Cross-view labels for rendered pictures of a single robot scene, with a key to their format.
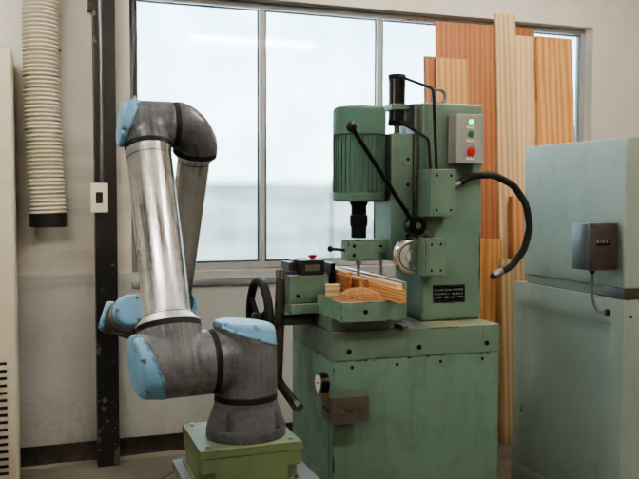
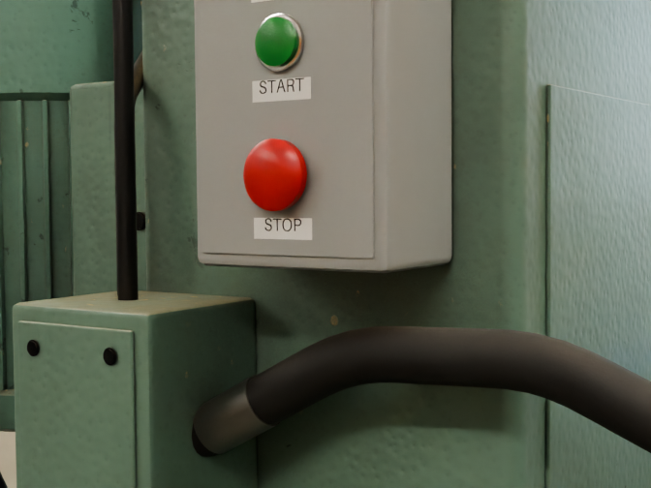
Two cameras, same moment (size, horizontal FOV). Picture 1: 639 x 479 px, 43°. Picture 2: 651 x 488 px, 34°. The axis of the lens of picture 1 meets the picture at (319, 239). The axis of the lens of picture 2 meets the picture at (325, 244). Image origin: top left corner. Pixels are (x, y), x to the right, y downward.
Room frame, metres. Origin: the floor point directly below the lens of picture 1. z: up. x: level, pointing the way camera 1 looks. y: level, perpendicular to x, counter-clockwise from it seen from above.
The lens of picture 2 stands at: (2.35, -0.85, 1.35)
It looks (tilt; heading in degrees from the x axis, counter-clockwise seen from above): 3 degrees down; 52
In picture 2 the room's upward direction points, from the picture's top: straight up
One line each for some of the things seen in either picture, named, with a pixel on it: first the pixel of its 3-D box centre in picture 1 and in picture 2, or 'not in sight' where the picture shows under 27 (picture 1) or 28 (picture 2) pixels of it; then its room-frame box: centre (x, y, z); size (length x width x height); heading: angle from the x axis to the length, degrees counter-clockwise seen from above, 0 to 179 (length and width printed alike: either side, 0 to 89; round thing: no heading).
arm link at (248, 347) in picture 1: (242, 355); not in sight; (1.89, 0.18, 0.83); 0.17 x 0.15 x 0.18; 115
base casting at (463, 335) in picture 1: (391, 331); not in sight; (2.72, -0.25, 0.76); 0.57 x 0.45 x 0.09; 108
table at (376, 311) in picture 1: (326, 299); not in sight; (2.65, -0.03, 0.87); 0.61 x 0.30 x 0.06; 18
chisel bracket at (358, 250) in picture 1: (364, 252); not in sight; (2.68, -0.15, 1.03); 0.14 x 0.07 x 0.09; 108
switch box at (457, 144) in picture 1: (466, 139); (322, 84); (2.65, -0.48, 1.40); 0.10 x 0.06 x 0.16; 108
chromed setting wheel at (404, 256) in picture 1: (410, 256); not in sight; (2.60, -0.29, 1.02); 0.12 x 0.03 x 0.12; 108
